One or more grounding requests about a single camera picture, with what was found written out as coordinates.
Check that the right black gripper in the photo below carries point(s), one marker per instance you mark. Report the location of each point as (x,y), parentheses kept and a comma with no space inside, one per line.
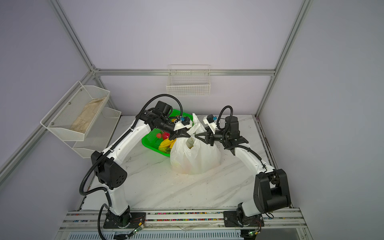
(203,134)

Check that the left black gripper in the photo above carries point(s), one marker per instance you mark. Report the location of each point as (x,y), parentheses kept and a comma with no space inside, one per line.
(178,133)

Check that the white lemon print plastic bag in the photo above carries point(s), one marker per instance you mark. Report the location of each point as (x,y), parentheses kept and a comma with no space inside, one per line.
(192,156)

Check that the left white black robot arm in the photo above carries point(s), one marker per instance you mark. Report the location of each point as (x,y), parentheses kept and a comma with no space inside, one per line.
(107,164)

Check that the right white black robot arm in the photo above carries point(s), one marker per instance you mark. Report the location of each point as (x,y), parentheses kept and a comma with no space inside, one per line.
(271,190)

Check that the red dragon fruit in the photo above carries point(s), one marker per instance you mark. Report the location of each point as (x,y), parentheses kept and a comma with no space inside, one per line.
(163,135)

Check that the lower yellow banana bunch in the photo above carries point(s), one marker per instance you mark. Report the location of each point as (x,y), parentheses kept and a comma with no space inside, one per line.
(166,146)

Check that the green plastic basket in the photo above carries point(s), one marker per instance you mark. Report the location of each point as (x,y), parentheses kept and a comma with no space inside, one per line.
(154,139)

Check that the lower white mesh shelf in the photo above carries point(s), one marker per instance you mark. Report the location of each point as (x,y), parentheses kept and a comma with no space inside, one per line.
(100,133)

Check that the white mesh shelf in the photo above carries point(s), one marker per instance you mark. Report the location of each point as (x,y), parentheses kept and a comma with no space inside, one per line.
(100,133)
(60,118)

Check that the beige cloth in shelf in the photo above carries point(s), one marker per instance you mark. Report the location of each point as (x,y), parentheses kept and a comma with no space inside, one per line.
(83,121)

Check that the upper white mesh shelf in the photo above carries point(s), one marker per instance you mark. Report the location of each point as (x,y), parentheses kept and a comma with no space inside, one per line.
(60,118)

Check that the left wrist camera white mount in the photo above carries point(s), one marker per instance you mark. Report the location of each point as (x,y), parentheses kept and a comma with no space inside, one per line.
(184,122)

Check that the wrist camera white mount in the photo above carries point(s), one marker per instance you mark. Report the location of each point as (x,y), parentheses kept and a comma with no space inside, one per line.
(184,122)
(211,122)

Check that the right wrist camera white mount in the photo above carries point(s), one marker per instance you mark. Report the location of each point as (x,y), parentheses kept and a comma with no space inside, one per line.
(211,122)

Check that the white wire wall basket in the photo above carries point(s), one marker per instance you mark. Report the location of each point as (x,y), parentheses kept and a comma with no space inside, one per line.
(189,80)

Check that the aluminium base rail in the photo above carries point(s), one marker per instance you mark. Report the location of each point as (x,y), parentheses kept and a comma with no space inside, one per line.
(288,223)

